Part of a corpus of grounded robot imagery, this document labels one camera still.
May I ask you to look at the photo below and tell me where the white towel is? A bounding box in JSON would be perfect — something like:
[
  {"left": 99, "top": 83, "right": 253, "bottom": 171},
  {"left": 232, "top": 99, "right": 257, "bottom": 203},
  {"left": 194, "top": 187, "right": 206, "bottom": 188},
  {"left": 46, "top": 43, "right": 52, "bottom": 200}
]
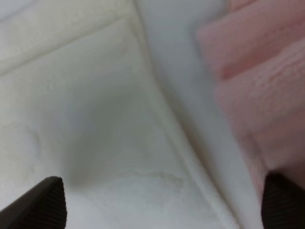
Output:
[{"left": 0, "top": 0, "right": 239, "bottom": 229}]

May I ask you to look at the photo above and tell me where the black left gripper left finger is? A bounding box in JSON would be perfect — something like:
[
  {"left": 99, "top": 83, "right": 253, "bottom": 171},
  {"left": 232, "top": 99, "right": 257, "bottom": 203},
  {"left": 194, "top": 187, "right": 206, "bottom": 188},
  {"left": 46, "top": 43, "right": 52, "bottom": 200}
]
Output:
[{"left": 0, "top": 177, "right": 68, "bottom": 229}]

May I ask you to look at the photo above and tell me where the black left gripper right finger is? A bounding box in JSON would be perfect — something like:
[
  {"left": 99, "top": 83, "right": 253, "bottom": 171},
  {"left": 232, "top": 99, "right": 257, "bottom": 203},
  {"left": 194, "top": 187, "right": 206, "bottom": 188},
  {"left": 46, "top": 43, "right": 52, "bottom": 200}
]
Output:
[{"left": 261, "top": 173, "right": 305, "bottom": 229}]

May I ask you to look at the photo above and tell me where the pink towel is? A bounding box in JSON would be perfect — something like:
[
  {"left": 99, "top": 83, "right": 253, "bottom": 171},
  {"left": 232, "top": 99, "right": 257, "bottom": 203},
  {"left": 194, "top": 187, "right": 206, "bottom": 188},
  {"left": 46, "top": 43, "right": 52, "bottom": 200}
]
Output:
[{"left": 197, "top": 0, "right": 305, "bottom": 193}]

